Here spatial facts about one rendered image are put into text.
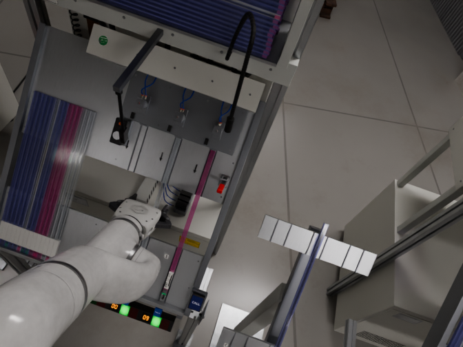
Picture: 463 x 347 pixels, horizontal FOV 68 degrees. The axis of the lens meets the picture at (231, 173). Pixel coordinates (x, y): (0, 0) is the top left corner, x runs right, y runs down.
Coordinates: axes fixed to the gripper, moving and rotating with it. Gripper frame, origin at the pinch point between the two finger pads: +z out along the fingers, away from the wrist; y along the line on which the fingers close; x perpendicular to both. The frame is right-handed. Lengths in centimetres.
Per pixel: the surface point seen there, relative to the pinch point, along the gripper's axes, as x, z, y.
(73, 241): 24.9, 6.7, 22.0
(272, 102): -35.6, 17.6, -22.8
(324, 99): -33, 220, -69
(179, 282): 25.9, 6.5, -14.4
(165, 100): -27.1, 9.7, 5.6
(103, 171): 17, 46, 33
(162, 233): 32, 41, 1
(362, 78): -61, 258, -101
